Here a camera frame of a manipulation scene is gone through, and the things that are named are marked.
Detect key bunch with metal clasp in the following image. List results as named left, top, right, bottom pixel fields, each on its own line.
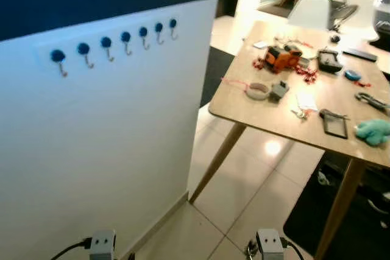
left=290, top=108, right=310, bottom=121

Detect black floor mat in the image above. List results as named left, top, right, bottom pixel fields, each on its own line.
left=283, top=153, right=390, bottom=260

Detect light wooden table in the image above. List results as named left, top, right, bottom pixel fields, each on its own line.
left=188, top=19, right=390, bottom=260

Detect large white tape roll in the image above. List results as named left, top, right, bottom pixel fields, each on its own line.
left=246, top=82, right=271, bottom=100

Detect black key fob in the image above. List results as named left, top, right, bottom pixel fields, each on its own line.
left=319, top=109, right=351, bottom=121

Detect grey handheld device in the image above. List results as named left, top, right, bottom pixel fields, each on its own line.
left=271, top=81, right=291, bottom=102

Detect teal plush octopus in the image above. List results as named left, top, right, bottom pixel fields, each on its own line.
left=355, top=119, right=390, bottom=147

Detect white partition panel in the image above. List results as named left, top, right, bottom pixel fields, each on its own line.
left=0, top=0, right=219, bottom=260

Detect dark floor rug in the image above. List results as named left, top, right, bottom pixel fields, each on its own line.
left=200, top=46, right=235, bottom=108

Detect red clip cluster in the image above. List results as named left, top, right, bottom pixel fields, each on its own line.
left=296, top=66, right=321, bottom=85
left=253, top=58, right=269, bottom=72

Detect orange and black device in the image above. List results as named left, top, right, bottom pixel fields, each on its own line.
left=265, top=46, right=303, bottom=75

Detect small blue case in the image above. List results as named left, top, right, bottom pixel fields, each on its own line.
left=344, top=70, right=362, bottom=82

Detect black controller with screen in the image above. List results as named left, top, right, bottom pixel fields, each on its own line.
left=318, top=50, right=344, bottom=75

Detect white round plate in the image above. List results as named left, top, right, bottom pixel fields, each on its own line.
left=292, top=44, right=321, bottom=61

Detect thin-framed eyeglasses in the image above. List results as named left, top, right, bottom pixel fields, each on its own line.
left=274, top=35, right=302, bottom=46

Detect flat black box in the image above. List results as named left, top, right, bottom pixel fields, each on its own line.
left=342, top=49, right=378, bottom=63

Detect blue knob metal hook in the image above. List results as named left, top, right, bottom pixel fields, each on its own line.
left=50, top=49, right=69, bottom=78
left=100, top=36, right=115, bottom=62
left=138, top=26, right=151, bottom=50
left=77, top=42, right=95, bottom=69
left=154, top=23, right=165, bottom=45
left=120, top=31, right=133, bottom=56
left=169, top=18, right=179, bottom=41

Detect white plastic shell chair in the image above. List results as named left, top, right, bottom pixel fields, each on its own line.
left=338, top=0, right=378, bottom=35
left=288, top=0, right=335, bottom=29

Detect black chair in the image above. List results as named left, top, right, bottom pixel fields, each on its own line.
left=332, top=4, right=360, bottom=29

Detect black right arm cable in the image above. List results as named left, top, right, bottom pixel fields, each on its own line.
left=282, top=237, right=305, bottom=260

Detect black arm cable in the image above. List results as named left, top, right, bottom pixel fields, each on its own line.
left=282, top=237, right=305, bottom=260
left=50, top=240, right=92, bottom=260

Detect pink string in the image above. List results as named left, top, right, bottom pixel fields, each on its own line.
left=221, top=77, right=249, bottom=92

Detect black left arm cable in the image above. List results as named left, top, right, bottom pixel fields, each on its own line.
left=50, top=240, right=92, bottom=260

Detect white hook rail plate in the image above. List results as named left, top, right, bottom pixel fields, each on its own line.
left=37, top=15, right=183, bottom=72

